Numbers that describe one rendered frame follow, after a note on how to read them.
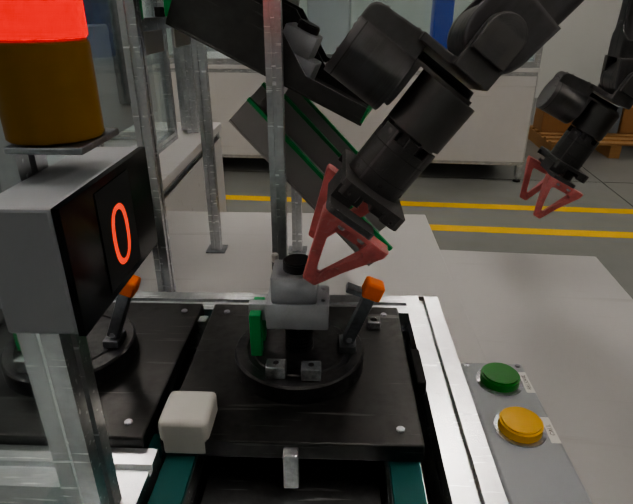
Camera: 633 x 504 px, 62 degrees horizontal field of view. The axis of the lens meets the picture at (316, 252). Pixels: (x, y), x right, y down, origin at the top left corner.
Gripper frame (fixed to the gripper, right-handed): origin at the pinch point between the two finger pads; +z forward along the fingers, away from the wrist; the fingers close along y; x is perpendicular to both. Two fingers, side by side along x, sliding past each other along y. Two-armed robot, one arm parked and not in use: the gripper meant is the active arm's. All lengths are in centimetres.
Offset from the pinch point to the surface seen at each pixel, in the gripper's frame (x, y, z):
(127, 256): -13.7, 18.8, -0.5
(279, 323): 1.2, 2.5, 7.7
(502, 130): 149, -380, -20
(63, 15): -22.1, 20.3, -11.2
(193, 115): -34, -163, 48
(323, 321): 4.6, 2.5, 4.8
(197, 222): -10, -67, 39
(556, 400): 39.5, -7.5, 1.4
